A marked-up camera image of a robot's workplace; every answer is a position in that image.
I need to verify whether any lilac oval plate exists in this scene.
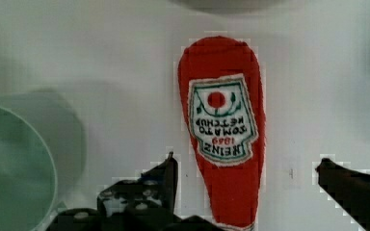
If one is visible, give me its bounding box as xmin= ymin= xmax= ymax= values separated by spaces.
xmin=169 ymin=0 xmax=303 ymax=14

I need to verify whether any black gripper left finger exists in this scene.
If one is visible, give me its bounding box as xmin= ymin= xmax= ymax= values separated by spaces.
xmin=46 ymin=153 xmax=224 ymax=231

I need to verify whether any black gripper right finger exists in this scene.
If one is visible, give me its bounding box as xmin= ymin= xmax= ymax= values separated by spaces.
xmin=315 ymin=158 xmax=370 ymax=231

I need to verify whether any red plush ketchup bottle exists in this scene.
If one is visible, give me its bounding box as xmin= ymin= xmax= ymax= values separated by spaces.
xmin=177 ymin=37 xmax=266 ymax=231

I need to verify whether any mint green strainer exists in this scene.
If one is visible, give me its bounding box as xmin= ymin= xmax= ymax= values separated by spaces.
xmin=0 ymin=109 xmax=56 ymax=231

